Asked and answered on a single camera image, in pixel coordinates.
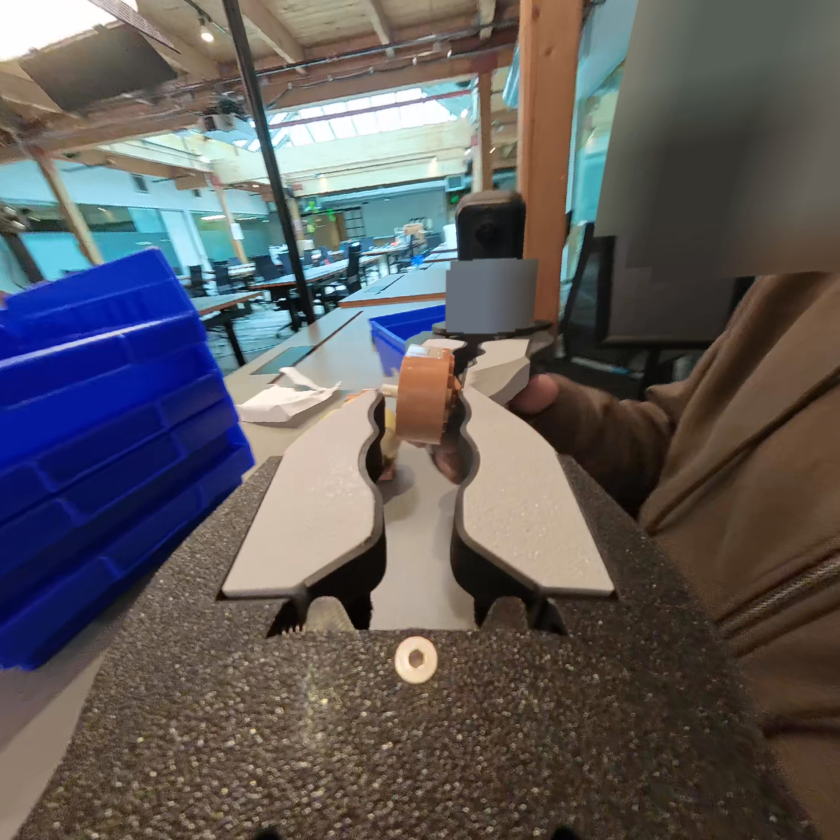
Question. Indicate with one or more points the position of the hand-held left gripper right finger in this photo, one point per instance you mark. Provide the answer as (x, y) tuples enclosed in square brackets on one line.
[(532, 512)]

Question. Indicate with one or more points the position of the black office chair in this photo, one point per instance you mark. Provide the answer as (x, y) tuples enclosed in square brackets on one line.
[(630, 355)]

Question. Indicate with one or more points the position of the person's brown jacket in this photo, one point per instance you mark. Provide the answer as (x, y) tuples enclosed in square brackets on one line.
[(748, 525)]

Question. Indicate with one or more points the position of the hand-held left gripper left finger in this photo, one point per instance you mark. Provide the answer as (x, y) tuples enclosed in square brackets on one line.
[(302, 519)]

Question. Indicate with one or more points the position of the torn white paper bag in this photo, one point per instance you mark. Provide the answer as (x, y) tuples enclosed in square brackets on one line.
[(289, 398)]

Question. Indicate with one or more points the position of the wooden pillar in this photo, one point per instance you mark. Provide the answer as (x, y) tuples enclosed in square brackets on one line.
[(549, 145), (483, 131)]

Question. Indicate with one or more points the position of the person's right hand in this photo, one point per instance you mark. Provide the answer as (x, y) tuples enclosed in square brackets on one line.
[(536, 397)]

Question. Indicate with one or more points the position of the grey desk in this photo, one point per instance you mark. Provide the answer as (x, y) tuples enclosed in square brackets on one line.
[(315, 361)]

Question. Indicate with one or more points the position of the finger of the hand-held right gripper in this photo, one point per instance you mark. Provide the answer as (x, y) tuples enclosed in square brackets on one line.
[(502, 370), (444, 347)]

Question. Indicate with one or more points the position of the brown round brick piece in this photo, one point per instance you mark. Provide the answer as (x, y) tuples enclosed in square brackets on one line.
[(423, 400)]

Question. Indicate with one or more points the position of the person's right forearm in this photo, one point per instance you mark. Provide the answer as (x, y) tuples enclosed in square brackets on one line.
[(604, 440)]

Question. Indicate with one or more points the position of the small blue storage bin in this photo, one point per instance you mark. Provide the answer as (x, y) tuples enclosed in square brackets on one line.
[(400, 331)]

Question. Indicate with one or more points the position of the long wooden table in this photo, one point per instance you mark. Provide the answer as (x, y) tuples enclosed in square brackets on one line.
[(394, 286), (263, 295)]

